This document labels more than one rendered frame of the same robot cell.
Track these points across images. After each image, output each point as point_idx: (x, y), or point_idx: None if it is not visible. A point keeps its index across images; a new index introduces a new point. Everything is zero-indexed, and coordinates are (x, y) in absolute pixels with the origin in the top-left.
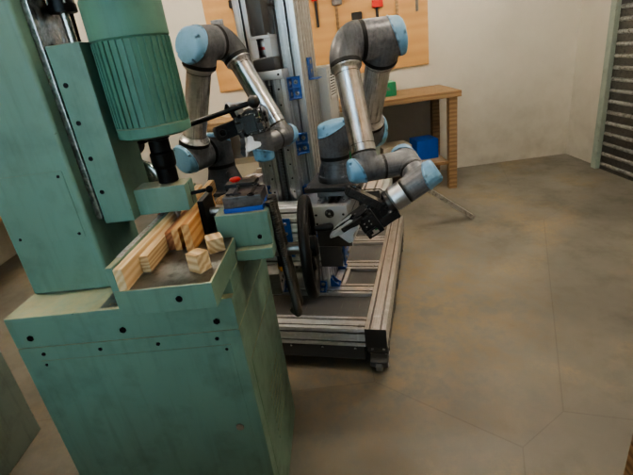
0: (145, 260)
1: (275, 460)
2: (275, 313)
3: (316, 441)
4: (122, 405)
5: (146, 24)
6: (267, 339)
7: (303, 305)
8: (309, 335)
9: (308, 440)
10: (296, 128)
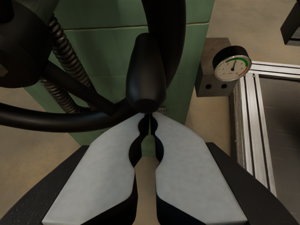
0: None
1: (85, 141)
2: (184, 102)
3: (146, 174)
4: None
5: None
6: (117, 99)
7: (294, 145)
8: (241, 156)
9: (147, 168)
10: None
